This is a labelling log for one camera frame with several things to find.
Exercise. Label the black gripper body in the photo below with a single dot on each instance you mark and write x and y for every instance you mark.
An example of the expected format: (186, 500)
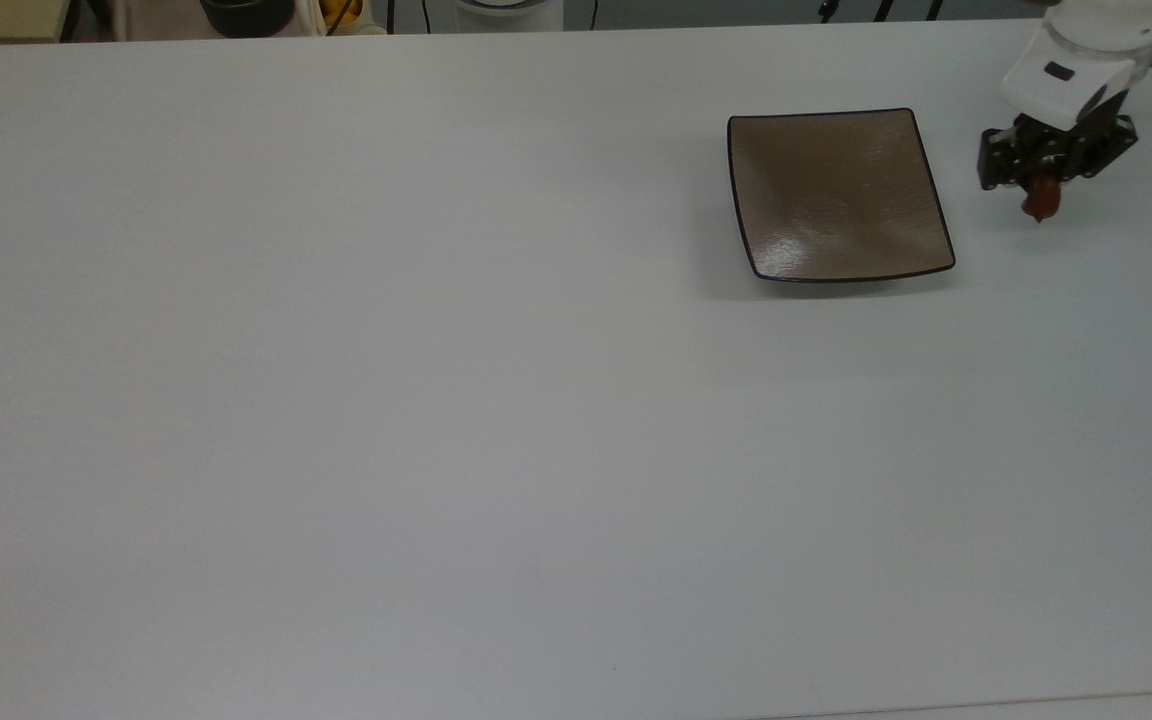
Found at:
(1056, 150)

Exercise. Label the dark round bowl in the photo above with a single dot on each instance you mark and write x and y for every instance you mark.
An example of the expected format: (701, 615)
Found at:
(246, 15)

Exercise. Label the black tripod legs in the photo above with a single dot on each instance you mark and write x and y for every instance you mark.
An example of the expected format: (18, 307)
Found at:
(881, 8)

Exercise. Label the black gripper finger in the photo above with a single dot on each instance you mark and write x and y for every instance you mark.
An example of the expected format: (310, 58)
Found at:
(996, 155)
(1108, 145)

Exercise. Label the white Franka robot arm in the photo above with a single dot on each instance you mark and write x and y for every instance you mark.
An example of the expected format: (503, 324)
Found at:
(1086, 55)

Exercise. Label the square brown ceramic plate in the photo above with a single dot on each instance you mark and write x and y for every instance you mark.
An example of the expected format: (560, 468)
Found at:
(836, 195)

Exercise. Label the yellow object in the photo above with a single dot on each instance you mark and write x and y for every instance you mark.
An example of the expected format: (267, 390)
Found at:
(341, 12)

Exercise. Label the small round brown food item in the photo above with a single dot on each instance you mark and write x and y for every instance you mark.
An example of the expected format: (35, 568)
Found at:
(1042, 200)

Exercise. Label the beige box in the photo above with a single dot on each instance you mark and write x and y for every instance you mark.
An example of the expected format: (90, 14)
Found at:
(1, 18)

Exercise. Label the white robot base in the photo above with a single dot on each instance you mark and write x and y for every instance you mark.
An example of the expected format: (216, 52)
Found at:
(508, 12)

